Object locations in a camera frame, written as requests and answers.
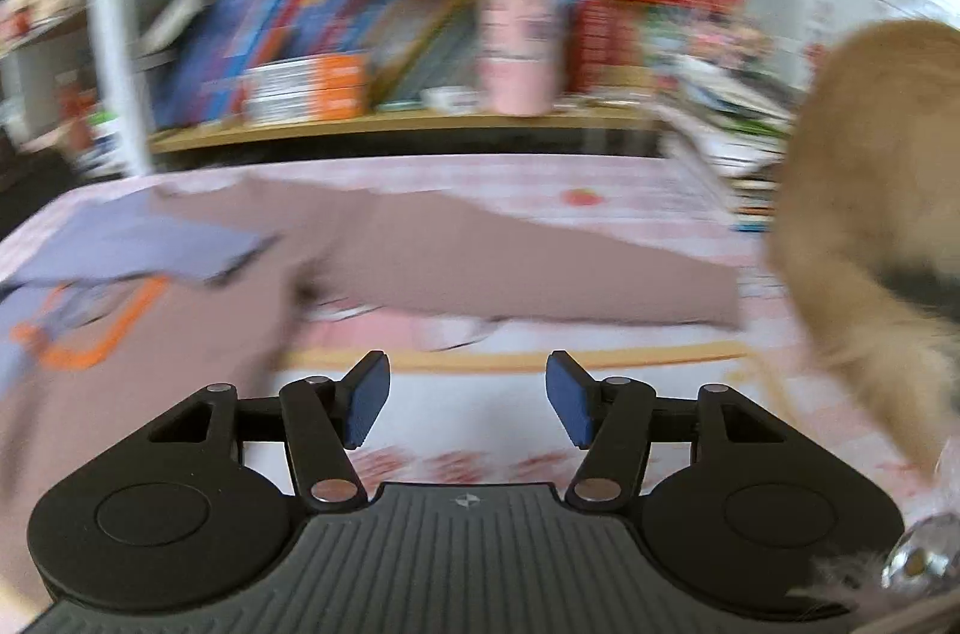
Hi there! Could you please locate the row of red books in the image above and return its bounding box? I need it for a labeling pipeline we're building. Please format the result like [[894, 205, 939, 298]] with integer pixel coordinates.
[[570, 0, 751, 95]]

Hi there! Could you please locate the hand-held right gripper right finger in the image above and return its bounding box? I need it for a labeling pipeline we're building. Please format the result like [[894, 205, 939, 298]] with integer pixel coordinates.
[[546, 349, 826, 511]]

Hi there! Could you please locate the purple and brown sweater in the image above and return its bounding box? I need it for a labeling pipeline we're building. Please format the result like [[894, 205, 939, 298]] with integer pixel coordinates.
[[0, 173, 745, 507]]

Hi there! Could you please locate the orange cat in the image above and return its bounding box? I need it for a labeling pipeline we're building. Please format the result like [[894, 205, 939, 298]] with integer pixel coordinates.
[[765, 19, 960, 477]]

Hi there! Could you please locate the pink stickered tumbler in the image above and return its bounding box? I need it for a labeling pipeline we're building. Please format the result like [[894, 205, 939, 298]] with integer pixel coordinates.
[[476, 0, 563, 116]]

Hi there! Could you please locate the orange and white box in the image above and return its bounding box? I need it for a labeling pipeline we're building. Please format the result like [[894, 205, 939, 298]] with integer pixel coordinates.
[[244, 53, 372, 95], [244, 88, 372, 127]]

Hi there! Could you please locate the shiny ball feather toy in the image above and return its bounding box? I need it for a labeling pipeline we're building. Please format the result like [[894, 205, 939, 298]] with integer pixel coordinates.
[[787, 514, 960, 634]]

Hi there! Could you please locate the row of leaning colourful books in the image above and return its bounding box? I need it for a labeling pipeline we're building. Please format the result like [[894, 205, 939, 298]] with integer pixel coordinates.
[[150, 0, 481, 129]]

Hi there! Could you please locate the stack of magazines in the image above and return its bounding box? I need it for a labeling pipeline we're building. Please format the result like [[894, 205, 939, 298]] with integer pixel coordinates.
[[660, 56, 800, 230]]

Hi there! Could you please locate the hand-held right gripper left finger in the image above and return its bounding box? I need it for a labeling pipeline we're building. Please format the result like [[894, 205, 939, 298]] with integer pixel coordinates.
[[105, 349, 392, 511]]

